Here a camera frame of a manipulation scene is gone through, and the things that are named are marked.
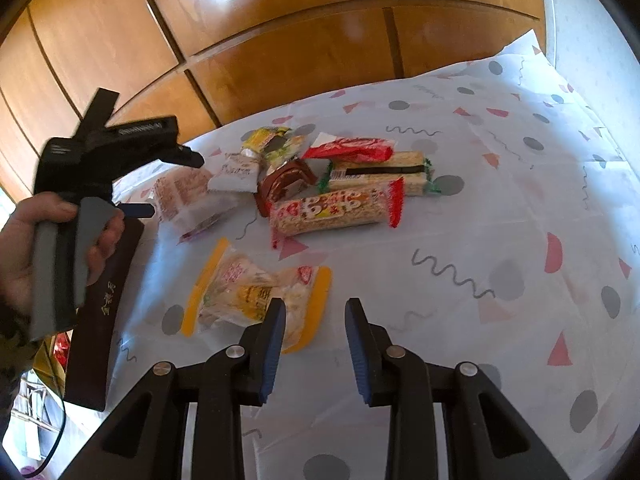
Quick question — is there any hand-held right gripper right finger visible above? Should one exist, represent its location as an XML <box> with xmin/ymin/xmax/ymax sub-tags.
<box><xmin>344</xmin><ymin>298</ymin><xmax>571</xmax><ymax>480</ymax></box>

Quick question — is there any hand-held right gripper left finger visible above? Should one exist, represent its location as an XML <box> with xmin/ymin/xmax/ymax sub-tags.
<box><xmin>60</xmin><ymin>298</ymin><xmax>288</xmax><ymax>480</ymax></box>

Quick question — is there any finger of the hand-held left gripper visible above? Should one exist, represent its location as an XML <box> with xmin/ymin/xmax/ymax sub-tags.
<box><xmin>150</xmin><ymin>142</ymin><xmax>206</xmax><ymax>170</ymax></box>
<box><xmin>114</xmin><ymin>202</ymin><xmax>155</xmax><ymax>219</ymax></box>

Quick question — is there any clear pink cracker packet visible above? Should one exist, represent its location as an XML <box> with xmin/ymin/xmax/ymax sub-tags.
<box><xmin>150</xmin><ymin>165</ymin><xmax>241</xmax><ymax>241</ymax></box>

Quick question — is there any small white snack packet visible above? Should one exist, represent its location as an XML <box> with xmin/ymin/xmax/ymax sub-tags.
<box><xmin>207</xmin><ymin>152</ymin><xmax>265</xmax><ymax>193</ymax></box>

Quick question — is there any yellow-edged rice cracker packet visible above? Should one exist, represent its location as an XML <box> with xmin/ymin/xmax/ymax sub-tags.
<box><xmin>182</xmin><ymin>237</ymin><xmax>333</xmax><ymax>353</ymax></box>

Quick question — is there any yellow green snack packet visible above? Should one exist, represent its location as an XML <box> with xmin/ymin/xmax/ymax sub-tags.
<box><xmin>241</xmin><ymin>126</ymin><xmax>311</xmax><ymax>166</ymax></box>

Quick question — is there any brown chocolate snack packet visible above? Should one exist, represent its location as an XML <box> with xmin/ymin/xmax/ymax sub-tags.
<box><xmin>254</xmin><ymin>157</ymin><xmax>318</xmax><ymax>218</ymax></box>

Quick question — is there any dark brown box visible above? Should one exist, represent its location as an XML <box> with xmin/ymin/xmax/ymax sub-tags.
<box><xmin>30</xmin><ymin>217</ymin><xmax>146</xmax><ymax>413</ymax></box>

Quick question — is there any red-ended puffed rice bar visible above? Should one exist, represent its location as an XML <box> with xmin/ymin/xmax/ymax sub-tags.
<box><xmin>269</xmin><ymin>176</ymin><xmax>406</xmax><ymax>251</ymax></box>

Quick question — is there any red snack wrapper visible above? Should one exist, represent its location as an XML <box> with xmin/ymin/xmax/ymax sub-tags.
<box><xmin>301</xmin><ymin>131</ymin><xmax>396</xmax><ymax>161</ymax></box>

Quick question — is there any green-edged rice bar packet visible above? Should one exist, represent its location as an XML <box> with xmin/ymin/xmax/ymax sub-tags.
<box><xmin>320</xmin><ymin>150</ymin><xmax>441</xmax><ymax>196</ymax></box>

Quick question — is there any person's left forearm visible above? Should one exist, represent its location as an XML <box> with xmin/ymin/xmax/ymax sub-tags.
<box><xmin>0</xmin><ymin>305</ymin><xmax>42</xmax><ymax>441</ymax></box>

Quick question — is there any person's left hand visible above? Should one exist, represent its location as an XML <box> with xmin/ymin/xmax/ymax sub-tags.
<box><xmin>0</xmin><ymin>192</ymin><xmax>126</xmax><ymax>311</ymax></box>

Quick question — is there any wooden wardrobe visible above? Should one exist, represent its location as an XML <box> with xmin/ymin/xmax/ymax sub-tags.
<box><xmin>0</xmin><ymin>0</ymin><xmax>548</xmax><ymax>201</ymax></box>

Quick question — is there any white patterned tablecloth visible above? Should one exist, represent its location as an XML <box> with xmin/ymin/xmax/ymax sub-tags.
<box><xmin>65</xmin><ymin>27</ymin><xmax>640</xmax><ymax>480</ymax></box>

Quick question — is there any wire rack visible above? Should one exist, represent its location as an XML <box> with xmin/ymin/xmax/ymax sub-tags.
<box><xmin>10</xmin><ymin>370</ymin><xmax>66</xmax><ymax>441</ymax></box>

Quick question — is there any black cable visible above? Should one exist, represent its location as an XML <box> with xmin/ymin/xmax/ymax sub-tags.
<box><xmin>22</xmin><ymin>395</ymin><xmax>68</xmax><ymax>478</ymax></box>

